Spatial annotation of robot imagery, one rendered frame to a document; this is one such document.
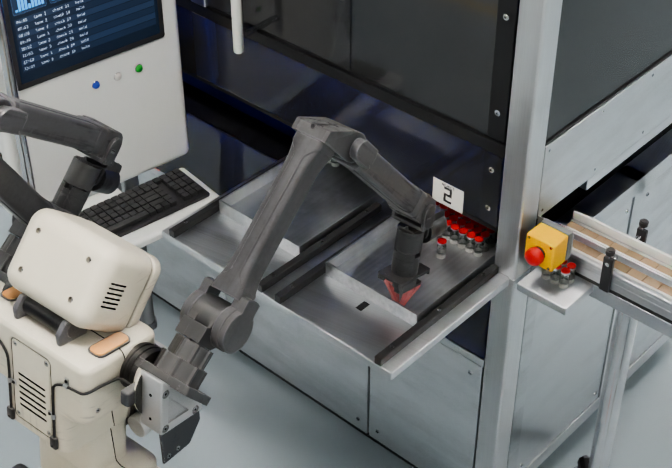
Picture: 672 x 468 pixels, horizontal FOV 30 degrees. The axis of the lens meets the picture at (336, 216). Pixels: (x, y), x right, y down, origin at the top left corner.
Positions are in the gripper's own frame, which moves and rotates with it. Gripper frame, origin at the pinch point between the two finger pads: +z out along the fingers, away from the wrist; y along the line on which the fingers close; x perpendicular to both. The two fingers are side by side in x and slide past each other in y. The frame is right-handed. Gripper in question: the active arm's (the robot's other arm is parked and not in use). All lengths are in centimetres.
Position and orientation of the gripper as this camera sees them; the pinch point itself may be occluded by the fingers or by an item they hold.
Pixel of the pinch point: (398, 306)
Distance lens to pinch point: 267.7
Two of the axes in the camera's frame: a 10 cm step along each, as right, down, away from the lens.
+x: -7.4, -4.0, 5.4
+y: 6.6, -3.0, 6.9
